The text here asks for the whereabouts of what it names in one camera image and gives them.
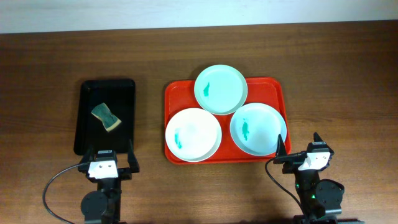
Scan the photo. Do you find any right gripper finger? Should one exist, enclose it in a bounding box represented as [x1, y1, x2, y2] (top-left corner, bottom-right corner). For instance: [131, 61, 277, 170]
[275, 134, 287, 157]
[313, 132, 323, 142]

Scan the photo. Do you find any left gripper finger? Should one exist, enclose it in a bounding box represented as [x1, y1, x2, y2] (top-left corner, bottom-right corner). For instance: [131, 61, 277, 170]
[81, 146, 95, 163]
[127, 140, 139, 170]

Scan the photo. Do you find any green yellow sponge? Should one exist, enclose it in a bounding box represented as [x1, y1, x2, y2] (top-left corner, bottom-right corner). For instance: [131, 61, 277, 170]
[91, 103, 122, 133]

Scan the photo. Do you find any white plate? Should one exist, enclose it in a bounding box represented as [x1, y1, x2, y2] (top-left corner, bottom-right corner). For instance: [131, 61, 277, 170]
[165, 108, 222, 162]

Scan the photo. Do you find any mint green plate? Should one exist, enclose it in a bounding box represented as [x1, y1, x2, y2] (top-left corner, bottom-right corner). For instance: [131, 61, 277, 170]
[193, 65, 248, 115]

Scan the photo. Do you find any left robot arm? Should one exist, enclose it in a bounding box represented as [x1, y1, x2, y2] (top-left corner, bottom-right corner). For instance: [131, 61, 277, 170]
[78, 140, 140, 224]

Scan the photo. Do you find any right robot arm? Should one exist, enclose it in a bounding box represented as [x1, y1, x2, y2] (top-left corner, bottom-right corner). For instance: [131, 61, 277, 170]
[273, 133, 345, 223]

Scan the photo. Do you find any black plastic tray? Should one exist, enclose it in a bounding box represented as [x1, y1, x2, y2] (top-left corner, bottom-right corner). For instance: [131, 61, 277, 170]
[73, 79, 136, 156]

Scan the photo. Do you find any red plastic tray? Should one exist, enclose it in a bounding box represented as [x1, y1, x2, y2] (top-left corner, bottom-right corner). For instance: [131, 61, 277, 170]
[164, 77, 287, 164]

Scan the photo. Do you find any light blue plate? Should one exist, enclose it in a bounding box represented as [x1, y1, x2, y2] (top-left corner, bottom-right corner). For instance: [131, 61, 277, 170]
[229, 103, 287, 156]

